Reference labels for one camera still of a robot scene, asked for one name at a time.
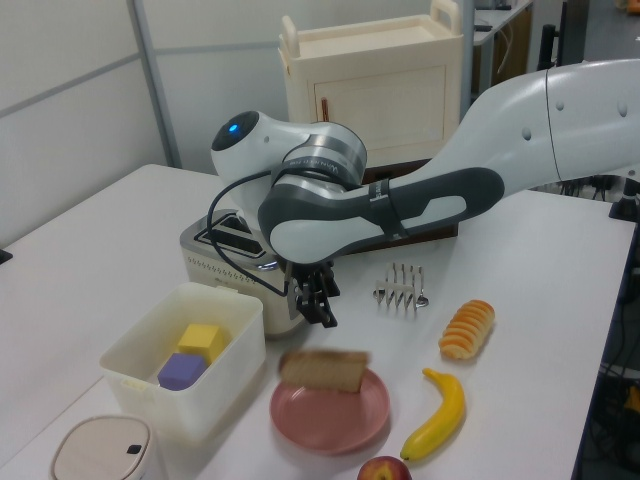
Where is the red apple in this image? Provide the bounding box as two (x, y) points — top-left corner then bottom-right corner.
(356, 455), (413, 480)

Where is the yellow banana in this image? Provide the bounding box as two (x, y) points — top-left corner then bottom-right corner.
(399, 367), (467, 462)

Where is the pink round plate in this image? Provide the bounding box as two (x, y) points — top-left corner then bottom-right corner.
(269, 367), (392, 456)

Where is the white round lid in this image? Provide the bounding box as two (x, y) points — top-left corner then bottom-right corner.
(48, 414), (164, 480)

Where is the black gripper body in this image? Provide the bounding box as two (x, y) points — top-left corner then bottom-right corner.
(291, 259), (342, 302)

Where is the purple cube block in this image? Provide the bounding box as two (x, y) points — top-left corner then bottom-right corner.
(156, 352), (209, 392)

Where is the yellow cube block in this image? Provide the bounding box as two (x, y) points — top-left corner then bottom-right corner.
(176, 323), (226, 365)

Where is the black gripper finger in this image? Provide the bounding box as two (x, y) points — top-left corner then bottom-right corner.
(294, 288), (324, 324)
(317, 295), (340, 330)

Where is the black monitor stand base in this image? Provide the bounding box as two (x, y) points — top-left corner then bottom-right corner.
(607, 177), (640, 224)

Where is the cream chrome toaster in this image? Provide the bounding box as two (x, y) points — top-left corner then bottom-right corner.
(179, 208), (307, 339)

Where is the orange striped bread roll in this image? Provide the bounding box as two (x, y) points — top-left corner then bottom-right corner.
(438, 298), (497, 361)

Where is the white plastic open box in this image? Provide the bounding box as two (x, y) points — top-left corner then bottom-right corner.
(99, 281), (267, 442)

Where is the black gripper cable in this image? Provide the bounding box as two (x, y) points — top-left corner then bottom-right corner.
(206, 168), (292, 297)

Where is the brown bread slice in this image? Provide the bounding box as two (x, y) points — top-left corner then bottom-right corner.
(277, 349), (372, 396)

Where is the silver metal toast rack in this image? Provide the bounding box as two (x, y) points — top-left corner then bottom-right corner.
(371, 261), (431, 312)

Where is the cream toy cabinet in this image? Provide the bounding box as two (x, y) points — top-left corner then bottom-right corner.
(277, 0), (464, 170)

